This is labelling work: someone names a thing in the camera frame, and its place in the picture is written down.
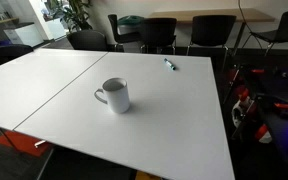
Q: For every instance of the green marker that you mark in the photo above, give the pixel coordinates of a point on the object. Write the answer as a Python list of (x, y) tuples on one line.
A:
[(169, 64)]

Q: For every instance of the white ceramic mug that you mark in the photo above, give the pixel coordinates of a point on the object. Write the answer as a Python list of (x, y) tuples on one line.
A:
[(117, 98)]

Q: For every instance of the black chair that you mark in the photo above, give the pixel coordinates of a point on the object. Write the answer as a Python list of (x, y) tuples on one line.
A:
[(212, 30), (4, 55), (285, 28), (159, 31), (88, 40), (119, 35)]

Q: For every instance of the green bag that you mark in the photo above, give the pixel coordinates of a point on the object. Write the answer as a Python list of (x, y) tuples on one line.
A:
[(130, 20)]

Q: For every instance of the red clamp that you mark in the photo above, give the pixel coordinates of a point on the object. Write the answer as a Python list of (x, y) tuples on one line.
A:
[(242, 92), (260, 132)]

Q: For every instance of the white plastic device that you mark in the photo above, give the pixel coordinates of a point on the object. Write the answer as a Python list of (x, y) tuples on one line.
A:
[(240, 111)]

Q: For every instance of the green potted plant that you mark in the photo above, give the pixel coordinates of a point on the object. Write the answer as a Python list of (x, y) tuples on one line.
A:
[(75, 15)]

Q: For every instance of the white planter box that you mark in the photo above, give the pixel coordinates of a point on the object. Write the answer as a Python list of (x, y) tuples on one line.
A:
[(55, 28)]

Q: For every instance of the orange clamp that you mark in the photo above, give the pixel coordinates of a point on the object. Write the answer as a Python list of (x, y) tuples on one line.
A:
[(258, 71), (283, 105)]

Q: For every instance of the white table foot bar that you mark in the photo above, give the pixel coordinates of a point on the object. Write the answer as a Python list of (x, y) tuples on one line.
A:
[(40, 143)]

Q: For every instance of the metal table leg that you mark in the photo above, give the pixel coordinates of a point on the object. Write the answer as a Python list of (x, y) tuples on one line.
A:
[(46, 163)]

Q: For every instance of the white cabinet with dark top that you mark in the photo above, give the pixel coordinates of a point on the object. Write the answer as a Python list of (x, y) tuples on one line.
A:
[(24, 35)]

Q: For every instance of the black robot stand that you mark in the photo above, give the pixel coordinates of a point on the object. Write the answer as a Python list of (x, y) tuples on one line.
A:
[(280, 126)]

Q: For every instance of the wooden shelf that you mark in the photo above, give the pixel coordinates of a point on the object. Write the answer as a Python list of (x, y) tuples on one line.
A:
[(0, 21)]

